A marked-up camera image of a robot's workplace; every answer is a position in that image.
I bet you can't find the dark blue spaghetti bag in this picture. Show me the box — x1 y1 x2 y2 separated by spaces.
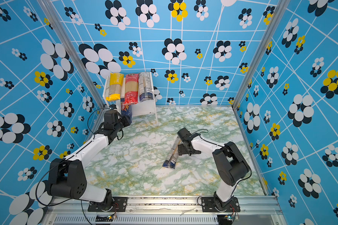
121 99 132 123

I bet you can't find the clear noodle bag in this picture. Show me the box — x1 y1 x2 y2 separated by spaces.
138 72 154 102
162 137 182 169

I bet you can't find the red spaghetti bag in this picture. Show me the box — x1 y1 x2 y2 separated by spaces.
123 74 139 106

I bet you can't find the yellow spaghetti bag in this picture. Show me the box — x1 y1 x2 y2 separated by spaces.
105 73 124 101

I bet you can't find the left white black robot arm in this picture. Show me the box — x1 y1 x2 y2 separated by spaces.
48 109 131 208

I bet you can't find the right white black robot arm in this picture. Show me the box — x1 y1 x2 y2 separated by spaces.
177 128 252 211

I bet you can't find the white two-tier metal shelf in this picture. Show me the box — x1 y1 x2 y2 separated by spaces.
102 72 158 125

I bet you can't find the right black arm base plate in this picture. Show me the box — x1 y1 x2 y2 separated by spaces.
200 197 241 213

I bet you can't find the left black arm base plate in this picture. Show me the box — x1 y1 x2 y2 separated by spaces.
87 197 128 213

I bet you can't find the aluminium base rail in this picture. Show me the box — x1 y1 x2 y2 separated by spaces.
42 196 287 225

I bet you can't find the left aluminium corner post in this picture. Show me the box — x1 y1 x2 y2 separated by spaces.
37 1 104 108

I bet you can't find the aluminium corner post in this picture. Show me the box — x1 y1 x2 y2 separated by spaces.
232 0 290 110
37 1 104 108

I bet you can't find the right aluminium corner post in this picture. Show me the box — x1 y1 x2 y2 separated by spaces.
232 0 290 110

